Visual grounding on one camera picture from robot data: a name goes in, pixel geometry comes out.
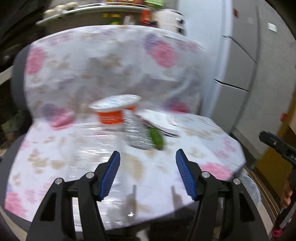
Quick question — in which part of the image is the right gripper black tool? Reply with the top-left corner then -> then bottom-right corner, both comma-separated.
259,131 -> 296,167

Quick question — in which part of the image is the white rice cooker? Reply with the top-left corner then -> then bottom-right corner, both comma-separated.
154,9 -> 185,35

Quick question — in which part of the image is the curved white wall shelf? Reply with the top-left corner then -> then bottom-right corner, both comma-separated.
36,4 -> 151,26

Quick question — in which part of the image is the person right hand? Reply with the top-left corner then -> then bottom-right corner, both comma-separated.
280,174 -> 292,208

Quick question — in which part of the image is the floral white cloth cover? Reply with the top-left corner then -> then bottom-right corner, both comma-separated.
4,24 -> 246,232

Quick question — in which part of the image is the clear bagged trash bin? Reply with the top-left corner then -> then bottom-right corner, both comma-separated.
240,174 -> 261,207

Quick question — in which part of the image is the grey white refrigerator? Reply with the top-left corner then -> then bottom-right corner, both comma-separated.
178,1 -> 259,133

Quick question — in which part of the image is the clear plastic clamshell tray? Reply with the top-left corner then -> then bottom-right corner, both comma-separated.
123,109 -> 154,150

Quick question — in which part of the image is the orange instant noodle cup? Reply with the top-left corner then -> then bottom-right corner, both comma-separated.
89,94 -> 142,125

